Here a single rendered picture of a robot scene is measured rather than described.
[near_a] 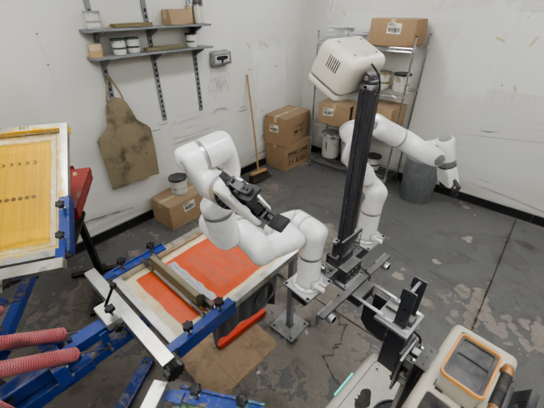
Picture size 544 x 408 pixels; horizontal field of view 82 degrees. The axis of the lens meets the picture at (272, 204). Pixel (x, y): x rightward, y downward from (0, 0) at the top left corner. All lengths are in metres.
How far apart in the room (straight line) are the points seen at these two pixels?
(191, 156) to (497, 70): 3.80
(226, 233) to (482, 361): 1.09
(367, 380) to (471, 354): 0.80
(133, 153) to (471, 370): 3.13
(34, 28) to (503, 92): 4.29
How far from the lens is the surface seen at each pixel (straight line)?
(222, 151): 0.73
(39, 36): 3.16
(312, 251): 1.18
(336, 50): 1.08
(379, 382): 2.17
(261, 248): 0.93
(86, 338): 1.49
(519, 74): 4.20
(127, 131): 3.40
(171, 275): 1.56
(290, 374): 2.42
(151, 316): 1.52
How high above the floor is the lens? 2.13
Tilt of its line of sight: 33 degrees down
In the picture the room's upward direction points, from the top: straight up
